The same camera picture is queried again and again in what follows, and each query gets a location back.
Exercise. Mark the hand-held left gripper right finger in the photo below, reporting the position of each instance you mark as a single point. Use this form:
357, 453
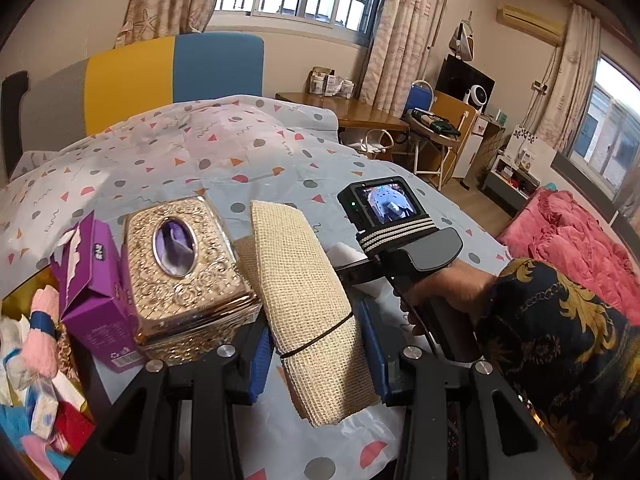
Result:
372, 350

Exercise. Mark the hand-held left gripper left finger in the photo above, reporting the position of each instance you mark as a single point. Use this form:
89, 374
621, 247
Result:
260, 365

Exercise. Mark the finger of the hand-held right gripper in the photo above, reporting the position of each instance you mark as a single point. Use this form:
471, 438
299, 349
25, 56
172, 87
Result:
362, 272

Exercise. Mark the white cloth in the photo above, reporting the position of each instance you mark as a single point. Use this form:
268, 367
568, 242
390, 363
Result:
345, 251

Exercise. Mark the beige woven cloth roll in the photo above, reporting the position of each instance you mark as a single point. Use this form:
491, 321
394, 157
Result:
305, 310

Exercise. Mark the pink satin scrunchie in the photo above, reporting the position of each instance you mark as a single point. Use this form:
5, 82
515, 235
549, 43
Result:
67, 355

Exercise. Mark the red cloth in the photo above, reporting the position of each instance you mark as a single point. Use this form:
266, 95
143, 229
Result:
75, 425

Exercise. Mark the pink towel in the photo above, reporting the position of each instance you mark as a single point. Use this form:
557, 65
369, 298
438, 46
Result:
42, 325

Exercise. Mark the blue white tissue packet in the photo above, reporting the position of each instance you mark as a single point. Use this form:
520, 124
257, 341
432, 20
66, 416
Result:
42, 412

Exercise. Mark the pile of towels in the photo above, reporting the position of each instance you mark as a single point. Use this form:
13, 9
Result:
30, 452

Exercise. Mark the gold metal tin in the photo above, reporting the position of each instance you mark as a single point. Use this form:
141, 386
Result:
20, 285

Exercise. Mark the person's right forearm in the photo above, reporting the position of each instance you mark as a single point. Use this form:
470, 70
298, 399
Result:
555, 360

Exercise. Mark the person's right hand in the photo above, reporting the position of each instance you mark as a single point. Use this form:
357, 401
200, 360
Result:
450, 287

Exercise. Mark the white bag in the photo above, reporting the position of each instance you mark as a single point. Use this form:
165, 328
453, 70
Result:
372, 147

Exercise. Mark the gold ornate tissue box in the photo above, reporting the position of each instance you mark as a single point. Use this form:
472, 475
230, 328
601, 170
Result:
185, 280

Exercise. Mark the round side table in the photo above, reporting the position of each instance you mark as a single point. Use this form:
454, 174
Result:
435, 140

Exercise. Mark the white low cabinet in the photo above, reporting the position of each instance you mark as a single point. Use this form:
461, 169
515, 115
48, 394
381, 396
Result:
510, 180

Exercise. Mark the white tall cabinet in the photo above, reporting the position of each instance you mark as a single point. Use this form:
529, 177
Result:
475, 145

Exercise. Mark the black device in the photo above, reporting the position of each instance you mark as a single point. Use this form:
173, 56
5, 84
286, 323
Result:
432, 121

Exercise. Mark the wooden desk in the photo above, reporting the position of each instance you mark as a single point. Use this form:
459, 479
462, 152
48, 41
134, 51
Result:
350, 112

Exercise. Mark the yellow wooden board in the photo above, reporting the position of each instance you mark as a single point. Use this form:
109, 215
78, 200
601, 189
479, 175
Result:
447, 111

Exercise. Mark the patterned plastic tablecloth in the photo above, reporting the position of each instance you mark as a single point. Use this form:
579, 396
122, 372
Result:
250, 160

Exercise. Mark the blue folding chair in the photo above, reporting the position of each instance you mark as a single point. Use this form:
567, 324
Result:
420, 96

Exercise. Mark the white leaf print box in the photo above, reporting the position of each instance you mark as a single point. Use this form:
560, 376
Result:
527, 147

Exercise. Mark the pink blanket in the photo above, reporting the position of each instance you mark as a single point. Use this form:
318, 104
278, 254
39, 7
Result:
570, 240

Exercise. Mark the white round fan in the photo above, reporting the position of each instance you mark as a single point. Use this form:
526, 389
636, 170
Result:
477, 99

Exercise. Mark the purple tissue box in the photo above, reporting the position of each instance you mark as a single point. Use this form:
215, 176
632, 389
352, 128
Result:
95, 300

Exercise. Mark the black television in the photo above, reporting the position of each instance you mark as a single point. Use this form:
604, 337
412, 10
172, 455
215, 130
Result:
457, 80

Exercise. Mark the row of small boxes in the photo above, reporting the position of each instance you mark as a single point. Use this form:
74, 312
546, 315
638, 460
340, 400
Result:
330, 82

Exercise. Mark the beige patterned curtain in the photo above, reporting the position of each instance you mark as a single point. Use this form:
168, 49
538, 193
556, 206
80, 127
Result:
400, 35

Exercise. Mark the white garment steamer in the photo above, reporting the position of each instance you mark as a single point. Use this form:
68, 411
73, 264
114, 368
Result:
462, 42

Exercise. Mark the metal pole stand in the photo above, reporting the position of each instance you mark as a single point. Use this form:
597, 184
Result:
436, 30

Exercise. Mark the side window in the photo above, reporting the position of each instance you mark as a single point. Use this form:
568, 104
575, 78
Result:
610, 130

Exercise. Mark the beige side curtain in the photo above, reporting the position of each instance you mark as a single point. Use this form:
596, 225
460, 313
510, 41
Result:
570, 75

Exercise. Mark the grey yellow blue sofa backrest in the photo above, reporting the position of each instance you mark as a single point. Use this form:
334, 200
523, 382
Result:
150, 75

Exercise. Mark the black chair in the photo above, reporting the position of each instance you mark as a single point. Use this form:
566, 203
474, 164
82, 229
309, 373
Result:
12, 115

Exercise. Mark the wall air conditioner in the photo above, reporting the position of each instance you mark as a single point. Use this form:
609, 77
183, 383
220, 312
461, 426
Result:
532, 17

